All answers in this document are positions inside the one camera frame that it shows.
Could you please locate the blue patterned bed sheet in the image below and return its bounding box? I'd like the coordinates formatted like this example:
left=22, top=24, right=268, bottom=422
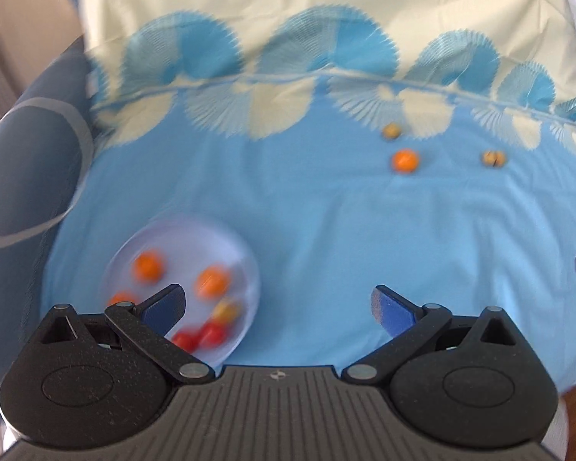
left=40, top=0, right=576, bottom=395

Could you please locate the orange mandarin front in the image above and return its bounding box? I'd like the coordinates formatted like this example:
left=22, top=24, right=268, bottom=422
left=132, top=250, right=165, bottom=284

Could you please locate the light blue plastic plate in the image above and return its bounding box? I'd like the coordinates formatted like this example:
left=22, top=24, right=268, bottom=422
left=101, top=217, right=260, bottom=367

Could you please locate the orange mandarin top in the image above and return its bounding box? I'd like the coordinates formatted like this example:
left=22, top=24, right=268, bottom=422
left=391, top=149, right=420, bottom=174

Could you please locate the red tomato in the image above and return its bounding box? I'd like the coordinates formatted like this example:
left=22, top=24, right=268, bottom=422
left=171, top=330, right=200, bottom=355
left=199, top=320, right=230, bottom=350

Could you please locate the tan longan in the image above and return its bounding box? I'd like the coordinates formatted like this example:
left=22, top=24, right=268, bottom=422
left=381, top=123, right=402, bottom=139
left=494, top=151, right=507, bottom=167
left=482, top=151, right=497, bottom=167

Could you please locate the yellow round fruit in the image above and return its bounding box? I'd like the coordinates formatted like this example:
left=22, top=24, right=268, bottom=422
left=210, top=298, right=242, bottom=326

